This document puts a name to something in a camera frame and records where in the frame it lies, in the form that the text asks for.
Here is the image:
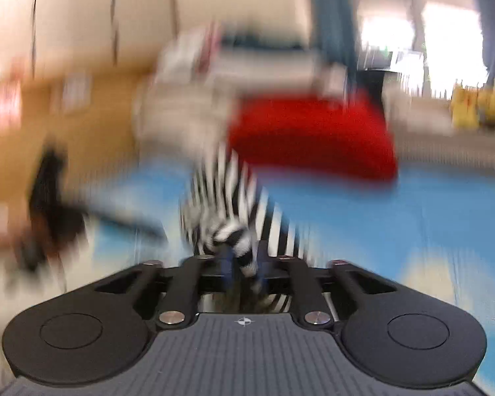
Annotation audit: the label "black white striped garment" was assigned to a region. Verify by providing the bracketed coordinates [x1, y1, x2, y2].
[180, 143, 308, 313]

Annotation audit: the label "blue white patterned bedspread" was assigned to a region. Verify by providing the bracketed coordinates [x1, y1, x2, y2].
[67, 164, 495, 337]

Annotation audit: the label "red folded blanket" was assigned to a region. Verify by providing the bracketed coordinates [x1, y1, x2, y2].
[228, 96, 398, 182]

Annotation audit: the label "yellow plush toys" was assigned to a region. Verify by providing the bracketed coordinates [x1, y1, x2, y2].
[450, 84, 495, 131]

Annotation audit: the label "folded beige blanket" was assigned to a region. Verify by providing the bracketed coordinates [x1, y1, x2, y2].
[132, 22, 240, 163]

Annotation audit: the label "blue curtain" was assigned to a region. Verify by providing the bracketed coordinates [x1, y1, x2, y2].
[311, 0, 358, 93]

